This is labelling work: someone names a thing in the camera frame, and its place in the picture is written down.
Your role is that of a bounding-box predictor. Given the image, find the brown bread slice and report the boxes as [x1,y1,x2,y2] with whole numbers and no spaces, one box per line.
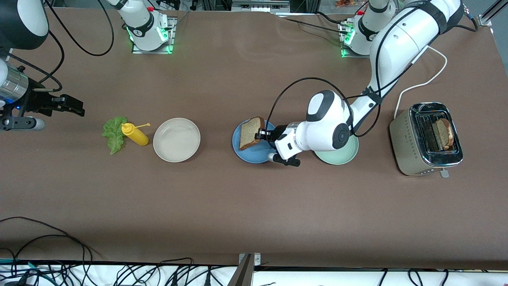
[432,118,454,151]
[239,116,266,151]

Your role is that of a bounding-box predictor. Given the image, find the green lettuce leaf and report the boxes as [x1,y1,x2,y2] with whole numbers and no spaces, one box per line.
[102,116,128,155]

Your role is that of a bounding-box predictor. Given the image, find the yellow mustard squeeze bottle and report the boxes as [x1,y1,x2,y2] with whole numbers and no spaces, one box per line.
[121,123,151,147]

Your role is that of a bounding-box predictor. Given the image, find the blue plate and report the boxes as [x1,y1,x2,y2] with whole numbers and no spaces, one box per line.
[232,119,278,164]

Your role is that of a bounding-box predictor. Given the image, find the green plate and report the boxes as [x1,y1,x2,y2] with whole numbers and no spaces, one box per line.
[314,133,360,165]

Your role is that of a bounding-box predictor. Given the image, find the beige plate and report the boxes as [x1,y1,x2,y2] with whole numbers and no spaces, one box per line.
[153,118,201,163]

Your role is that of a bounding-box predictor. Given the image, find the grey metal box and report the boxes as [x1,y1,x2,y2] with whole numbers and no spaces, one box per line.
[231,0,290,12]

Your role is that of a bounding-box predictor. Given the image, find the chrome and beige toaster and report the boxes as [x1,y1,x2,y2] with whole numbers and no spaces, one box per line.
[389,102,464,178]

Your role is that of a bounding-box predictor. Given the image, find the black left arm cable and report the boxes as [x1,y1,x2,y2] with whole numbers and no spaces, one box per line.
[264,8,479,137]

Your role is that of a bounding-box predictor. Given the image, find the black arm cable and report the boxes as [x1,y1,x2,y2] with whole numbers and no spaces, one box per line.
[264,8,479,137]
[8,0,115,92]

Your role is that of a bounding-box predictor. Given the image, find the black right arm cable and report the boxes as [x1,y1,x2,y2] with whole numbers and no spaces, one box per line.
[8,0,115,92]

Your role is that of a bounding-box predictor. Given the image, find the long black cable loop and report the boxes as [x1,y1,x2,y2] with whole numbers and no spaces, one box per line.
[0,216,100,263]

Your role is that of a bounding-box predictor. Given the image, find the thin black base cable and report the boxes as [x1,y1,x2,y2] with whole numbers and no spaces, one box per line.
[272,11,350,36]

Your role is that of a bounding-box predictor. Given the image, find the aluminium frame profile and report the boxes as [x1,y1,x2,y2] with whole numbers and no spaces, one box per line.
[227,253,262,286]

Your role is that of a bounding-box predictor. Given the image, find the black cable tangle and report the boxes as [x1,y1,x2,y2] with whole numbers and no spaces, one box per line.
[0,234,223,286]

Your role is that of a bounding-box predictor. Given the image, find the white toaster power cable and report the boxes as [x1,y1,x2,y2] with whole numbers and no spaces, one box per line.
[394,44,448,120]

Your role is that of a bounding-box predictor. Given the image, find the aluminium frame strut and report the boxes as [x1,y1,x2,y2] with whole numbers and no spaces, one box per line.
[482,0,508,22]

